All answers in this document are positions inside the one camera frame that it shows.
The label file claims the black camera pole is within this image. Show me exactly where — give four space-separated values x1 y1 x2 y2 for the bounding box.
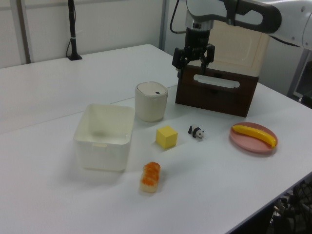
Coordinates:
67 0 83 61

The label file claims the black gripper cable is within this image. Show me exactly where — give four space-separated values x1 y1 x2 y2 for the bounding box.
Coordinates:
170 0 187 34

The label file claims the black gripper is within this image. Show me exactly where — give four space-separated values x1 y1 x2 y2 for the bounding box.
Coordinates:
172 27 216 79

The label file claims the yellow toy banana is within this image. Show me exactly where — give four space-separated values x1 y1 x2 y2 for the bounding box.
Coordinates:
231 124 278 149

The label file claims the yellow cube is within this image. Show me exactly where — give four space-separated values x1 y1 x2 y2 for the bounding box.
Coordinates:
156 125 178 149

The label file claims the white open plastic box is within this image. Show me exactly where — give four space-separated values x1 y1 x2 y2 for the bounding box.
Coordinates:
73 103 136 172

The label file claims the salmon roe sushi toy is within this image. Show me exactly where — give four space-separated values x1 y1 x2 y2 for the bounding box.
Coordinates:
139 161 161 194

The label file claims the cream lidded trash can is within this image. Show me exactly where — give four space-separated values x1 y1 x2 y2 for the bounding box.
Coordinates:
135 82 169 122

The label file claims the pink plate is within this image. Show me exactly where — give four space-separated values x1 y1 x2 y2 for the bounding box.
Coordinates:
229 121 278 154

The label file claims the panda toy figure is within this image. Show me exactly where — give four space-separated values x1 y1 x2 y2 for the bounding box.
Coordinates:
187 124 205 141

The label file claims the brown storage box cream lid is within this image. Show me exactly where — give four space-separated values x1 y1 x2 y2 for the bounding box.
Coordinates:
175 20 270 118

